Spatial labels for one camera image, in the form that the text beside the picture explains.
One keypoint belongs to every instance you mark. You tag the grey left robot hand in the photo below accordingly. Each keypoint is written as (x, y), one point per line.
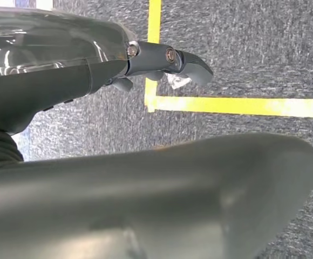
(51, 46)

